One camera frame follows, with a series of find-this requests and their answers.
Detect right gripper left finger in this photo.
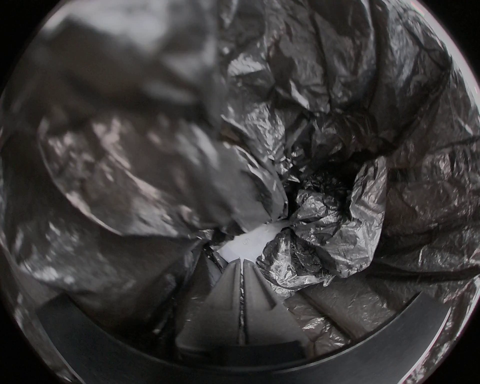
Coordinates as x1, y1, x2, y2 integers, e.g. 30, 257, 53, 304
175, 259, 243, 348

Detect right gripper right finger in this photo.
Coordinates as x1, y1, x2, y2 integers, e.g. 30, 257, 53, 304
243, 259, 310, 347

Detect black plastic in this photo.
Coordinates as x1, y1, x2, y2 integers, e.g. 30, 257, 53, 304
256, 157, 389, 289

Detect black plastic bag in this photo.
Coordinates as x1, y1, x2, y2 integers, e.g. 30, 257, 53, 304
0, 0, 480, 384

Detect flat white paper piece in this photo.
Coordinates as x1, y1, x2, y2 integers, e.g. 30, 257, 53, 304
220, 220, 292, 264

